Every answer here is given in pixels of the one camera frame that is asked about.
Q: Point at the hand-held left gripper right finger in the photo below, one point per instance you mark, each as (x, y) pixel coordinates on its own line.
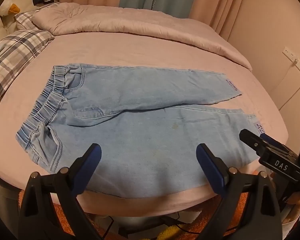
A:
(210, 166)

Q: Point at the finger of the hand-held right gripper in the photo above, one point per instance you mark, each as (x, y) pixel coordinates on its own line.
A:
(272, 142)
(250, 140)

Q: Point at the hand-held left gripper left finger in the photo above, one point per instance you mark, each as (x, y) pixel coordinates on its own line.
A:
(94, 155)

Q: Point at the light blue denim pants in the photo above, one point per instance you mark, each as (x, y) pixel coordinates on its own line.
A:
(140, 130)

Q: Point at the yellow fluffy item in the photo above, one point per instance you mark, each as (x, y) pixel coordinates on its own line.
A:
(170, 233)

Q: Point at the bed with pink sheet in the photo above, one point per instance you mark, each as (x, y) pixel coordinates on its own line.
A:
(152, 50)

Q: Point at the large plaid pillow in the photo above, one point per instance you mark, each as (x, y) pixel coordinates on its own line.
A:
(20, 52)

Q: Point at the pink quilt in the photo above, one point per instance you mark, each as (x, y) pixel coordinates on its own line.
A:
(140, 20)

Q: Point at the small plaid pillow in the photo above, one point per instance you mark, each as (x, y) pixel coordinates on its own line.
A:
(25, 17)

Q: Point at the white duck plush toy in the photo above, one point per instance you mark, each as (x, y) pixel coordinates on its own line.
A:
(17, 2)

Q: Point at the white wall power strip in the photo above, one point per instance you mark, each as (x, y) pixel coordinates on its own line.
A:
(290, 53)

